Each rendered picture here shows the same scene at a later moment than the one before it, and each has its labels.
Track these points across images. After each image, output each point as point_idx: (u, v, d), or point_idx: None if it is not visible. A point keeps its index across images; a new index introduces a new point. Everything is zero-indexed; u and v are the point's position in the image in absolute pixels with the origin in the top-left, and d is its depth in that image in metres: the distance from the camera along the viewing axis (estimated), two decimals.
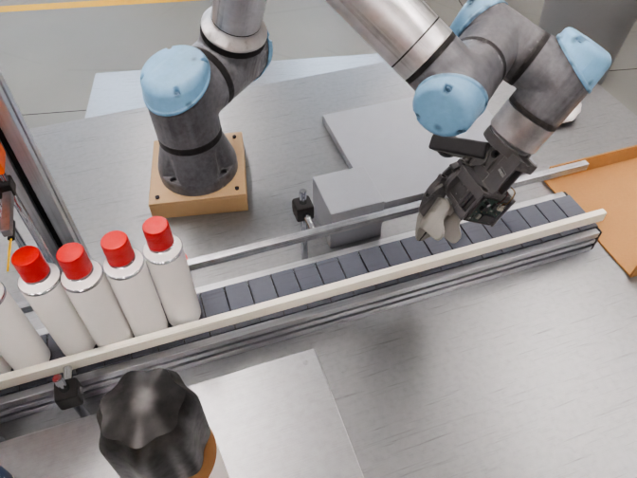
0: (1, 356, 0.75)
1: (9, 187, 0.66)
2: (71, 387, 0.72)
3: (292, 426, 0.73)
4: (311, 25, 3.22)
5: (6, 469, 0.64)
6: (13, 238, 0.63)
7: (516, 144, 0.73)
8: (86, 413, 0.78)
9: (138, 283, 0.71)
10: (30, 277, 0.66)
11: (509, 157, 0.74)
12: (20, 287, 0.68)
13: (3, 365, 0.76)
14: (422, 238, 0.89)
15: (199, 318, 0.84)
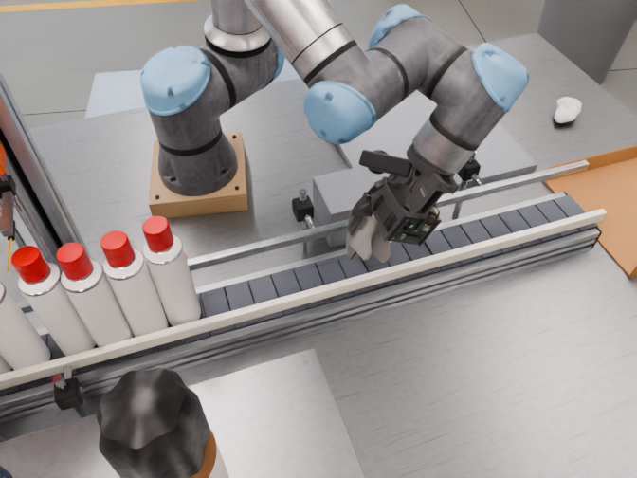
0: (1, 356, 0.75)
1: (9, 187, 0.66)
2: (71, 387, 0.72)
3: (292, 426, 0.73)
4: None
5: (6, 469, 0.64)
6: (13, 238, 0.63)
7: (435, 163, 0.70)
8: (86, 413, 0.78)
9: (138, 283, 0.71)
10: (30, 277, 0.66)
11: (429, 176, 0.72)
12: (20, 287, 0.68)
13: (3, 365, 0.76)
14: (354, 256, 0.86)
15: (199, 318, 0.84)
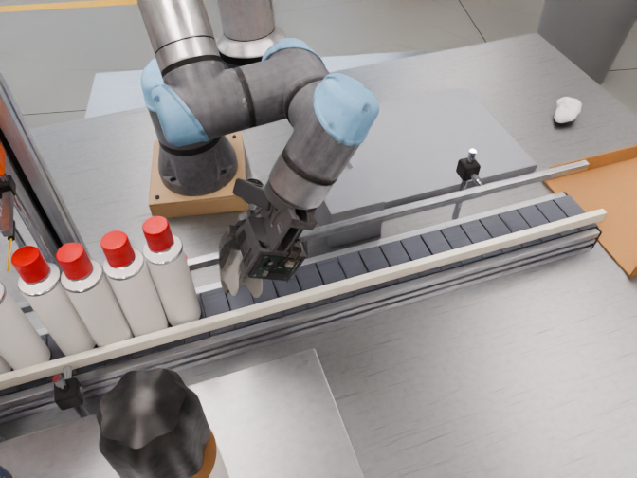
0: (1, 356, 0.75)
1: (9, 187, 0.66)
2: (71, 387, 0.72)
3: (292, 426, 0.73)
4: (311, 25, 3.22)
5: (6, 469, 0.64)
6: (13, 238, 0.63)
7: (288, 199, 0.66)
8: (86, 413, 0.78)
9: (138, 283, 0.71)
10: (30, 277, 0.66)
11: (285, 212, 0.67)
12: (20, 287, 0.68)
13: (3, 365, 0.76)
14: None
15: (199, 318, 0.84)
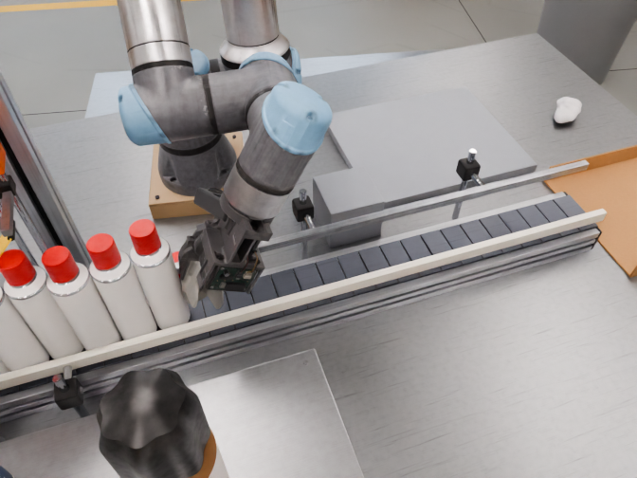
0: None
1: (9, 187, 0.66)
2: (71, 387, 0.72)
3: (292, 426, 0.73)
4: (311, 25, 3.22)
5: (6, 469, 0.64)
6: (13, 239, 0.63)
7: (242, 210, 0.65)
8: (86, 413, 0.78)
9: (125, 285, 0.71)
10: (15, 281, 0.66)
11: (240, 223, 0.66)
12: (6, 291, 0.68)
13: None
14: None
15: (188, 321, 0.83)
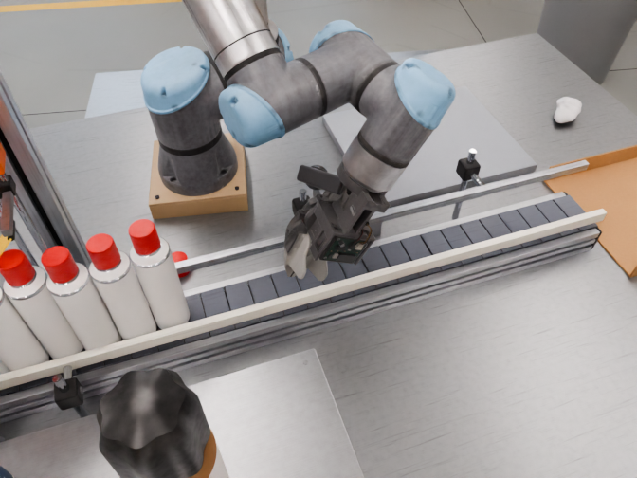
0: None
1: (9, 187, 0.66)
2: (71, 387, 0.72)
3: (292, 426, 0.73)
4: (311, 25, 3.22)
5: (6, 469, 0.64)
6: (13, 239, 0.63)
7: (363, 182, 0.68)
8: (86, 413, 0.78)
9: (125, 285, 0.71)
10: (15, 281, 0.66)
11: (359, 195, 0.69)
12: (5, 291, 0.68)
13: None
14: (293, 274, 0.84)
15: (188, 321, 0.83)
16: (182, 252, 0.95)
